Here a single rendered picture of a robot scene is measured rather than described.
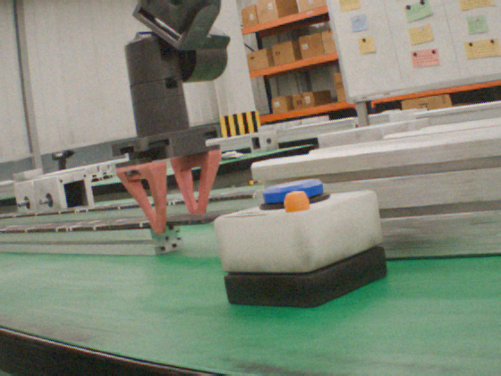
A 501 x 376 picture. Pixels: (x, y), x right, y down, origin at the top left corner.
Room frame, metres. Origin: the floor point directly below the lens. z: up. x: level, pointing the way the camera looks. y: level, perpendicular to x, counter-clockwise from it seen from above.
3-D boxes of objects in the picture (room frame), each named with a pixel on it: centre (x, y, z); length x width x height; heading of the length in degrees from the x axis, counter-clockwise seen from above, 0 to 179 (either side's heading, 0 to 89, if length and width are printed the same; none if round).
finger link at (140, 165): (0.83, 0.09, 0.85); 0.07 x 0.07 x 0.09; 43
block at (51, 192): (1.63, 0.40, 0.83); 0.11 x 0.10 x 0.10; 137
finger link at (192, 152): (0.85, 0.07, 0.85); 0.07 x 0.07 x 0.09; 43
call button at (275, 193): (0.53, -0.03, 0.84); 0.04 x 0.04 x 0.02
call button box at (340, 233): (0.54, -0.03, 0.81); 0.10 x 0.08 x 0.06; 133
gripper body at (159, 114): (0.84, 0.08, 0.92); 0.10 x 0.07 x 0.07; 133
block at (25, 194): (1.73, 0.49, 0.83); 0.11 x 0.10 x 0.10; 134
